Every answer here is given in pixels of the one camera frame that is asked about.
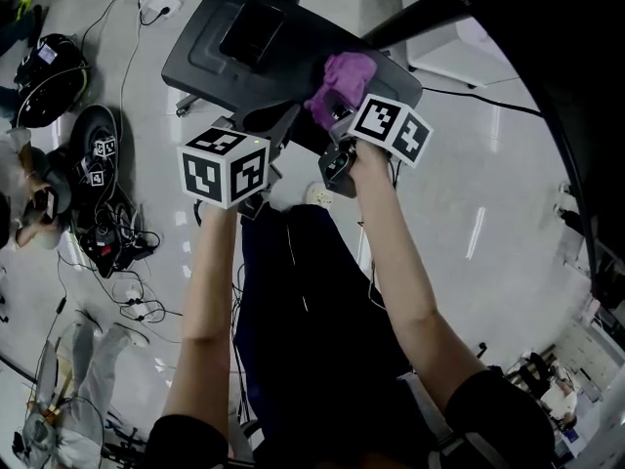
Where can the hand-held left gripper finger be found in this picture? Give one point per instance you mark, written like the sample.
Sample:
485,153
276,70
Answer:
290,127
261,110

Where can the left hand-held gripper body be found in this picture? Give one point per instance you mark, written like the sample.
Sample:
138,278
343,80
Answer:
215,169

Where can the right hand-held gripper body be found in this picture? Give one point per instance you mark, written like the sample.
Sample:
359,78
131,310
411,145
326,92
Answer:
390,125

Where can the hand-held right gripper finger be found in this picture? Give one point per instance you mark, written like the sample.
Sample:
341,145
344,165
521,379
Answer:
342,122

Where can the purple cloth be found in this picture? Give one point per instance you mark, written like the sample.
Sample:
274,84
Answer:
346,78

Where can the person's right forearm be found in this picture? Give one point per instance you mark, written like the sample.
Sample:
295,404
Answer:
400,286

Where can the person's left forearm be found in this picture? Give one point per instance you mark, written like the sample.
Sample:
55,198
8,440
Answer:
210,311

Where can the person's right white shoe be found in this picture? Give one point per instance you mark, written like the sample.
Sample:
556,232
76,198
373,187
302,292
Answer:
318,196

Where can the dark translucent box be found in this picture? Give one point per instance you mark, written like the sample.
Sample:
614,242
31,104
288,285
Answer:
251,32

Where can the idle hand-held gripper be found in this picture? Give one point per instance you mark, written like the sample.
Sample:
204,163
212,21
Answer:
97,179
105,147

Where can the black open dome case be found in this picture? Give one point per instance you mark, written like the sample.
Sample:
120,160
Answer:
93,125

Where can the white power strip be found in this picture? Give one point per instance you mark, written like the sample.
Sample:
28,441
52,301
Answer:
136,306
158,3

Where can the black dome backpack with screen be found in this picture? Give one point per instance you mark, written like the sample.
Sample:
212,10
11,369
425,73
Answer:
44,86

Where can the person's legs in dark trousers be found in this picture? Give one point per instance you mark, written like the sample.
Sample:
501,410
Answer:
312,335

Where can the wooden stool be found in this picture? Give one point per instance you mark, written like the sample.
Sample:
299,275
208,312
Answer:
61,394

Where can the cluttered white shelf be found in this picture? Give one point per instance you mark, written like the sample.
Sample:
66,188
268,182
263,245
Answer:
566,389

